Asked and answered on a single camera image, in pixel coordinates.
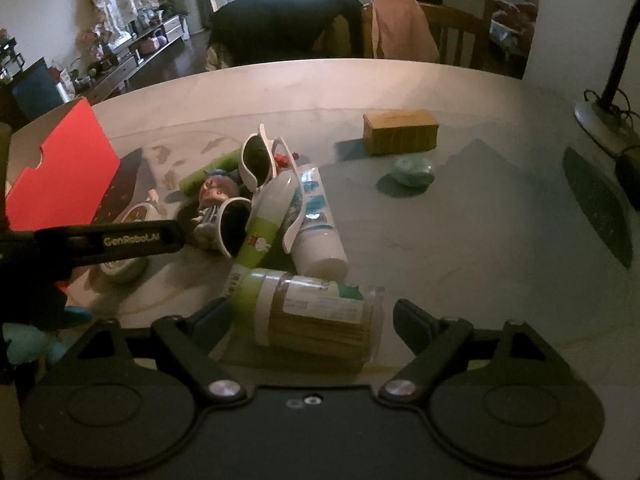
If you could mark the white toothpaste tube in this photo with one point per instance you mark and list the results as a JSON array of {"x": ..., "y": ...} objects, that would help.
[{"x": 320, "y": 245}]

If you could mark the blue soft toy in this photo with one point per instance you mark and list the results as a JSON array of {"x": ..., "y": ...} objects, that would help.
[{"x": 25, "y": 342}]

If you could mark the dark speckled box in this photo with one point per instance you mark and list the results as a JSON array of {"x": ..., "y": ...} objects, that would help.
[{"x": 122, "y": 185}]

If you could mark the small doll figure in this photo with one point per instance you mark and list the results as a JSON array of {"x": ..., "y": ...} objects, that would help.
[{"x": 215, "y": 192}]

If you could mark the red cardboard box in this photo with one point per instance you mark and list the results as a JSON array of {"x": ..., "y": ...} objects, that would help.
[{"x": 60, "y": 170}]

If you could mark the black coat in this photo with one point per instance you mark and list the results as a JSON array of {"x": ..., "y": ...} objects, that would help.
[{"x": 285, "y": 20}]

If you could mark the cluttered shelf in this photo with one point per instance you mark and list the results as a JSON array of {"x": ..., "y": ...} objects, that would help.
[{"x": 515, "y": 20}]

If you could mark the white round case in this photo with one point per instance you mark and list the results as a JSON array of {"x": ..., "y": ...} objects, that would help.
[{"x": 125, "y": 271}]

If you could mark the clear toothpick jar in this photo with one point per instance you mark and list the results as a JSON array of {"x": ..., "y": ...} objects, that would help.
[{"x": 310, "y": 325}]

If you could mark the leaf print placemat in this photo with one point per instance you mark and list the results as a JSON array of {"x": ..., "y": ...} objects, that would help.
[{"x": 165, "y": 160}]

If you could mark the low media cabinet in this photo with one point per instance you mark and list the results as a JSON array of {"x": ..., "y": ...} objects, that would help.
[{"x": 140, "y": 45}]

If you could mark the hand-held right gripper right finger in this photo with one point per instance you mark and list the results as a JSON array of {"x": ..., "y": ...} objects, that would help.
[{"x": 412, "y": 322}]

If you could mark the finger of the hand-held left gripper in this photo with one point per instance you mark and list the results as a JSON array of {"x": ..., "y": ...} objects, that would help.
[{"x": 125, "y": 241}]

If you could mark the green tube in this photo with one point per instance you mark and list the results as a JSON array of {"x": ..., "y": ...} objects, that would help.
[{"x": 195, "y": 180}]

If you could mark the small cardboard box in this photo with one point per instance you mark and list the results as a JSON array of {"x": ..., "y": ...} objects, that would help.
[{"x": 400, "y": 135}]

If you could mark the pink cloth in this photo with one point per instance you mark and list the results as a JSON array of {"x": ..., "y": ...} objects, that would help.
[{"x": 402, "y": 30}]

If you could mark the black desk lamp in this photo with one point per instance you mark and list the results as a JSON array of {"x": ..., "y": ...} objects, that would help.
[{"x": 600, "y": 115}]

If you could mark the white sunglasses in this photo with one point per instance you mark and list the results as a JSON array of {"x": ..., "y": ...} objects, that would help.
[{"x": 255, "y": 157}]

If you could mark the teal round object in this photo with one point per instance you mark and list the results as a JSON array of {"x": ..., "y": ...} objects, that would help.
[{"x": 412, "y": 172}]

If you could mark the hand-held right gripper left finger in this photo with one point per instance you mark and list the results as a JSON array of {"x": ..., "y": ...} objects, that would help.
[{"x": 207, "y": 322}]

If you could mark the wooden chair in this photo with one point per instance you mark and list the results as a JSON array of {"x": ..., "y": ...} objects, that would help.
[{"x": 460, "y": 30}]

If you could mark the green and white bottle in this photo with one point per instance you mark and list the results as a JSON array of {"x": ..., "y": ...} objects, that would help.
[{"x": 260, "y": 240}]

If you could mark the yellow patterned cloth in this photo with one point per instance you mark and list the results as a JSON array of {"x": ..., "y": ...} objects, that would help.
[{"x": 217, "y": 57}]

